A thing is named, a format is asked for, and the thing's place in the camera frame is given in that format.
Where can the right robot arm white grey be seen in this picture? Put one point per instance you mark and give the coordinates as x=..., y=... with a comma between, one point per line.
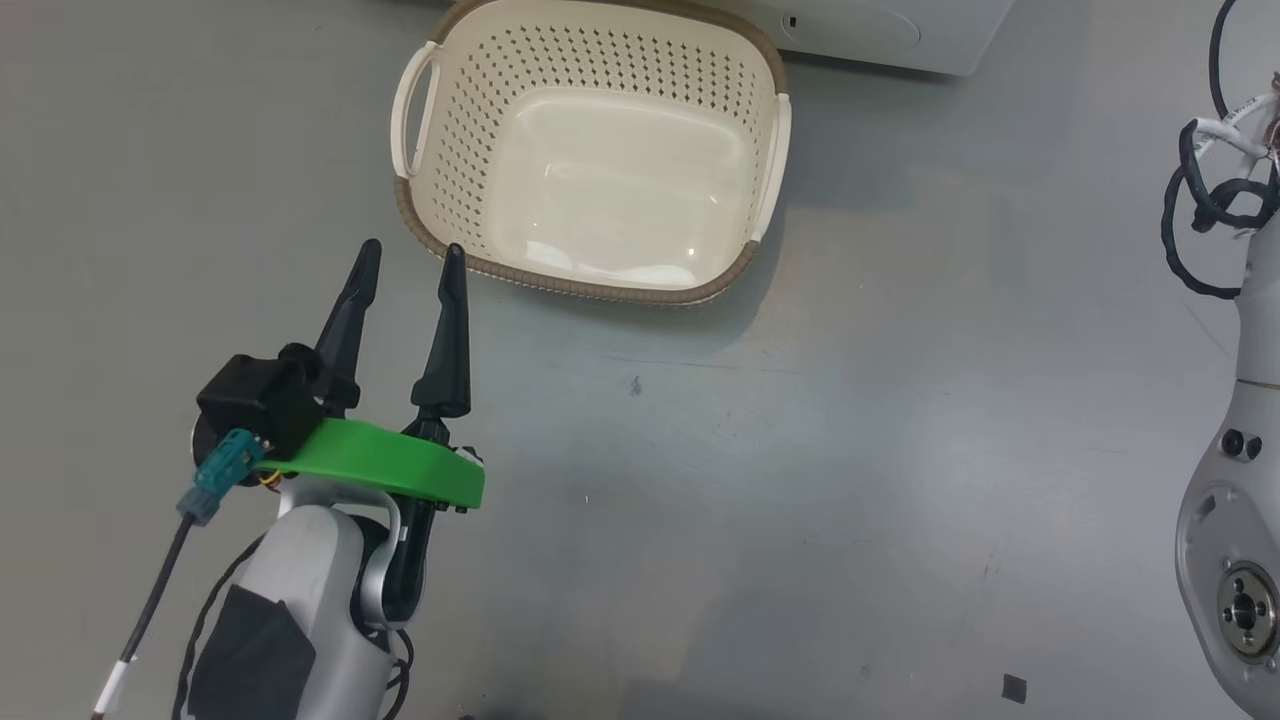
x=1240, y=500

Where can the white front-load washing machine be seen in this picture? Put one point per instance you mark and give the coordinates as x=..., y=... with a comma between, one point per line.
x=900, y=30

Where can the small black floor patch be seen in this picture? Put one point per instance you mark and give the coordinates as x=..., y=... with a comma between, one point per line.
x=1014, y=687

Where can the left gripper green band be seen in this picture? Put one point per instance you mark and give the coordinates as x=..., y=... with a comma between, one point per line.
x=390, y=462

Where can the cream perforated laundry basket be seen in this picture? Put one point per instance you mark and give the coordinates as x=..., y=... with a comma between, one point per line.
x=610, y=190

